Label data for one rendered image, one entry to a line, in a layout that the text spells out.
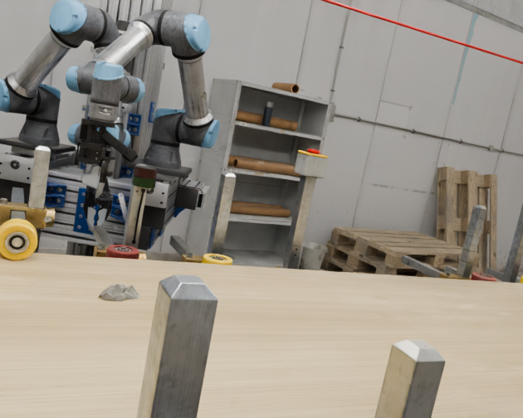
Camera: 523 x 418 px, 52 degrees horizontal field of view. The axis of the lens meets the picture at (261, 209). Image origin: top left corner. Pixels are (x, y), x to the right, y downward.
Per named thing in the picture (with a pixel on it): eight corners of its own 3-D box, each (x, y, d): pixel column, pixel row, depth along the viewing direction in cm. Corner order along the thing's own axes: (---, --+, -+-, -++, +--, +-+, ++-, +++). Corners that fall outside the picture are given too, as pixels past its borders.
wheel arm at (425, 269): (399, 264, 226) (402, 254, 226) (406, 264, 228) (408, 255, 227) (478, 303, 188) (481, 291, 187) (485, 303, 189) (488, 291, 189)
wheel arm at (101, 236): (91, 236, 174) (93, 224, 174) (102, 237, 176) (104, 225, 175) (113, 283, 136) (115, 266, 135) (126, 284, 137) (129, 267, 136)
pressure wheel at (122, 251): (99, 284, 140) (105, 241, 139) (129, 285, 144) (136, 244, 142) (103, 294, 133) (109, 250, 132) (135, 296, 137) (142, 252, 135)
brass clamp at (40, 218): (-6, 219, 136) (-3, 200, 135) (51, 224, 142) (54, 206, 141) (-7, 226, 131) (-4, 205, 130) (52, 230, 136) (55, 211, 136)
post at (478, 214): (442, 325, 207) (473, 204, 199) (449, 325, 208) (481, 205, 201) (449, 329, 204) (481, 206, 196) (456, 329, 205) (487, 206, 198)
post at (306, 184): (271, 309, 174) (299, 173, 167) (285, 310, 177) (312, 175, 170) (277, 315, 170) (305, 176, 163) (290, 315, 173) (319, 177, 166)
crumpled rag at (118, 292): (125, 286, 112) (127, 275, 112) (146, 298, 108) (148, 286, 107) (88, 291, 105) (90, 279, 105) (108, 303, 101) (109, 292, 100)
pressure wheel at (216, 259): (191, 295, 145) (198, 255, 143) (203, 289, 152) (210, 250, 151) (218, 303, 143) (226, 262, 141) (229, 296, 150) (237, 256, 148)
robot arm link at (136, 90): (115, 73, 160) (95, 67, 150) (149, 79, 158) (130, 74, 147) (112, 99, 162) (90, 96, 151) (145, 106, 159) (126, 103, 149)
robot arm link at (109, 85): (131, 67, 147) (114, 63, 139) (125, 108, 149) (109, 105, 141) (106, 63, 149) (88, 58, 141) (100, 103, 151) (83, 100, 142)
